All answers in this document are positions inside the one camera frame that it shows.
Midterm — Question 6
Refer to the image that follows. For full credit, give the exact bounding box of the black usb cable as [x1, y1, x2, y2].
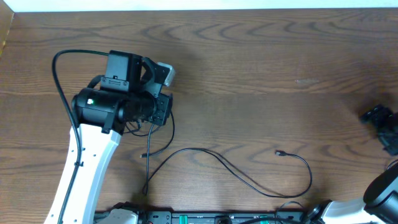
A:
[124, 110, 313, 199]

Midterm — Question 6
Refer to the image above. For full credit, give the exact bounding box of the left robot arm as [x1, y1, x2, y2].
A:
[45, 50, 175, 223]

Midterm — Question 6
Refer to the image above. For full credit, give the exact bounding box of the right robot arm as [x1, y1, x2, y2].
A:
[303, 105, 397, 224]

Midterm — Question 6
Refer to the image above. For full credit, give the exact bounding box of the wooden side panel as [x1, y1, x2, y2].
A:
[0, 0, 14, 55]

